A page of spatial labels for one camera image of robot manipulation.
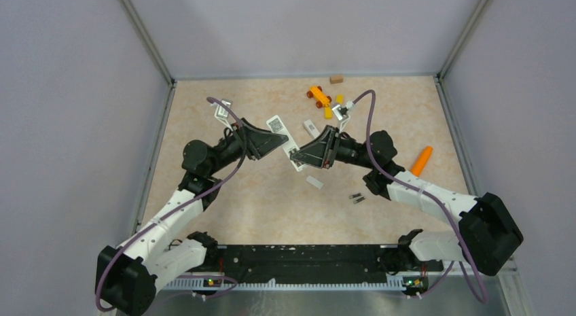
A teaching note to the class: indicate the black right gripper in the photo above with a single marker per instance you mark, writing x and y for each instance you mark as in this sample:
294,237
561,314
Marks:
314,153

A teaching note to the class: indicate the orange toy carrot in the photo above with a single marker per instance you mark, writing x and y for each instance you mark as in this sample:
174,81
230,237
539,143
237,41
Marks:
422,160

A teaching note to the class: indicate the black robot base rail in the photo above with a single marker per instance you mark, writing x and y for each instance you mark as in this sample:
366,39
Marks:
307,265

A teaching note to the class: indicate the white remote with buttons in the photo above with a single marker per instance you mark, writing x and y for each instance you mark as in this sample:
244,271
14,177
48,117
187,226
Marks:
311,129

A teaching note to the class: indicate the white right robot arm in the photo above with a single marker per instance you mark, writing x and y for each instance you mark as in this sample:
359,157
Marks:
483,233

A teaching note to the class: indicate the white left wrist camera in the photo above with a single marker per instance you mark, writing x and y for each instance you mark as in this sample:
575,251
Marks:
221,115

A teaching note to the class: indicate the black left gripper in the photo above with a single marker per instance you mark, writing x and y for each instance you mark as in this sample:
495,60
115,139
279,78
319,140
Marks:
265,141

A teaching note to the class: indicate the yellow flat brick lower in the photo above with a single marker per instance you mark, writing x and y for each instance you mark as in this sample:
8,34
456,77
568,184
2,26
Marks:
328,113

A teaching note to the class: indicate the yellow toy brick car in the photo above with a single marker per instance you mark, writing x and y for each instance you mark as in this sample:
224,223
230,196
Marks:
316,93

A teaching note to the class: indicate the small white battery door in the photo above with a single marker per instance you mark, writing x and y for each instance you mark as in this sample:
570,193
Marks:
315,182

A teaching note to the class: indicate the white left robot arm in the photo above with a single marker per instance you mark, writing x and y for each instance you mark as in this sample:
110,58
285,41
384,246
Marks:
129,276

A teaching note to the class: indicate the small wooden block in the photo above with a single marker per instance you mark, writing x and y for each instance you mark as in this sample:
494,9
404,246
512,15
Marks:
336,79

